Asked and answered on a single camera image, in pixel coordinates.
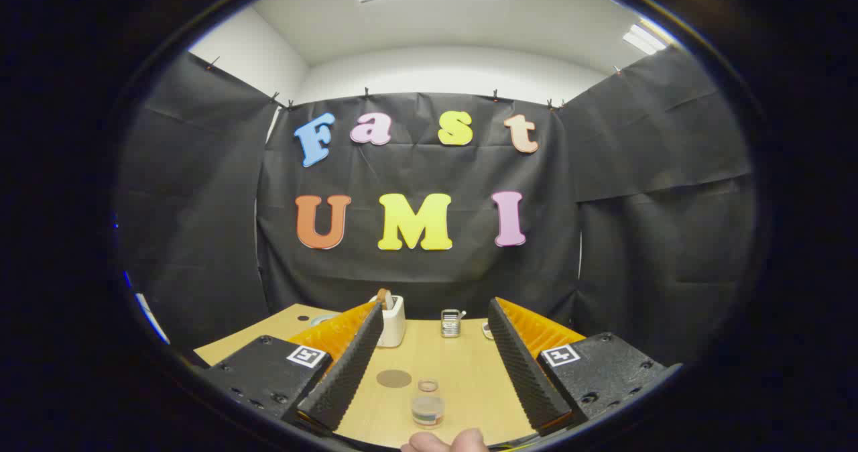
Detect white utensil block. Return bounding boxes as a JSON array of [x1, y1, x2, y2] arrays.
[[369, 294, 407, 349]]

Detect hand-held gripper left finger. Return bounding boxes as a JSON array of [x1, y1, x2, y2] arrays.
[[201, 300, 384, 433]]

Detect clear plastic juice bottle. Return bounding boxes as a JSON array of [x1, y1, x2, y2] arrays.
[[410, 378, 446, 429]]

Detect metal wire holder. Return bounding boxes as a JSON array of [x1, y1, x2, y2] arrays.
[[440, 309, 467, 339]]

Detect wooden table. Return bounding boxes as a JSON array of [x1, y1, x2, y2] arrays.
[[193, 303, 584, 449]]

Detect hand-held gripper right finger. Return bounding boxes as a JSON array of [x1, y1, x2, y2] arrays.
[[487, 296, 683, 437]]

